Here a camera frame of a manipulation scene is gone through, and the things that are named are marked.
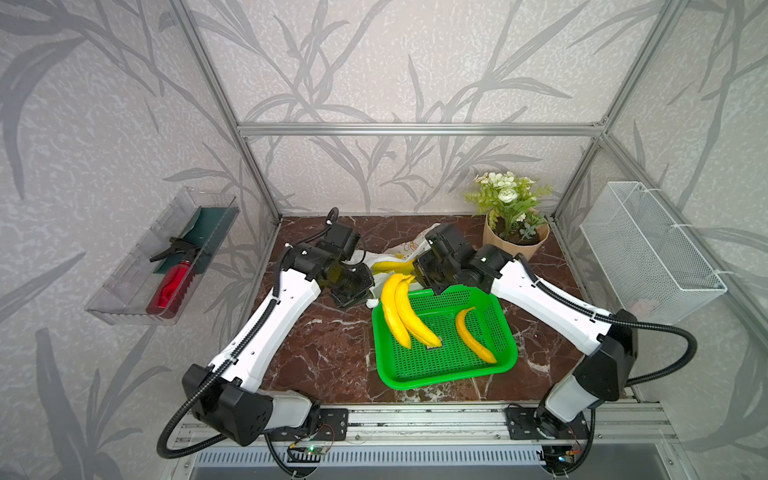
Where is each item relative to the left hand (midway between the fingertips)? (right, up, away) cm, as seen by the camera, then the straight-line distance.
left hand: (378, 294), depth 73 cm
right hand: (+6, +6, +3) cm, 10 cm away
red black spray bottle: (-40, +3, -15) cm, 42 cm away
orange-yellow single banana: (+23, -13, +14) cm, 30 cm away
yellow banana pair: (+6, -6, -3) cm, 9 cm away
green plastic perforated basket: (+22, -21, +12) cm, 32 cm away
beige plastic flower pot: (+45, +15, +24) cm, 53 cm away
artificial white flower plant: (+36, +24, +12) cm, 45 cm away
